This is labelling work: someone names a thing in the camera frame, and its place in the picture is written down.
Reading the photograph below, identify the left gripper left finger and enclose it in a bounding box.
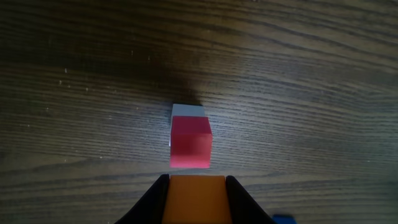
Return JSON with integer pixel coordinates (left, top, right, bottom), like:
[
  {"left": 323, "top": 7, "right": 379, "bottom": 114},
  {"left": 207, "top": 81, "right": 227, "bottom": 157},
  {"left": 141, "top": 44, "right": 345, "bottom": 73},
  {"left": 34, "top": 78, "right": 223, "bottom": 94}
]
[{"left": 114, "top": 174, "right": 171, "bottom": 224}]

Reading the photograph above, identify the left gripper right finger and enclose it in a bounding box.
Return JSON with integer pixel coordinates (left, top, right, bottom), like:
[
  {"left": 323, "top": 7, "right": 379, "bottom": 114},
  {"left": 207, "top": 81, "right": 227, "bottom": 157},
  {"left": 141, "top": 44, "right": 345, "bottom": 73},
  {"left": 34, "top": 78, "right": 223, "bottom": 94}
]
[{"left": 225, "top": 175, "right": 277, "bottom": 224}]

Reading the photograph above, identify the blue cube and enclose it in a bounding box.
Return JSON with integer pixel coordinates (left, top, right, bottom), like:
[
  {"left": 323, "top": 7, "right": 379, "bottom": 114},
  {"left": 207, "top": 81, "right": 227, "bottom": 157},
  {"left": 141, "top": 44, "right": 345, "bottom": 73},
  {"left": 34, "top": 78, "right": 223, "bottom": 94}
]
[{"left": 272, "top": 214, "right": 298, "bottom": 224}]

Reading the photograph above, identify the orange cube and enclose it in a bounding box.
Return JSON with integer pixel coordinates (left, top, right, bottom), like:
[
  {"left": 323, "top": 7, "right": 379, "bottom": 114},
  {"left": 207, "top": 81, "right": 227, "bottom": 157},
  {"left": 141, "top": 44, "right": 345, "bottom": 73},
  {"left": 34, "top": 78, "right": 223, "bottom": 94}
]
[{"left": 161, "top": 175, "right": 233, "bottom": 224}]

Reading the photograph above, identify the red cube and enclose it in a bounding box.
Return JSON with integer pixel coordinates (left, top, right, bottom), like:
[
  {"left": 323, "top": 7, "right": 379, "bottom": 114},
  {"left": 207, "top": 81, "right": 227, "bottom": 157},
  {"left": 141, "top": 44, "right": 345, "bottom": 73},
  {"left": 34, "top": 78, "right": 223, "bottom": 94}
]
[{"left": 169, "top": 115, "right": 213, "bottom": 169}]

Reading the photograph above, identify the white cube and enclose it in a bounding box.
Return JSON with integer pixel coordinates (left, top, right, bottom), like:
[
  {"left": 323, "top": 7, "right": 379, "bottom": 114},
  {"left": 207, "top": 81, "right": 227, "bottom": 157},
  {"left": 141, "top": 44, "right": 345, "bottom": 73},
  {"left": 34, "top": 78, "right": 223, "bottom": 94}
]
[{"left": 169, "top": 103, "right": 206, "bottom": 147}]

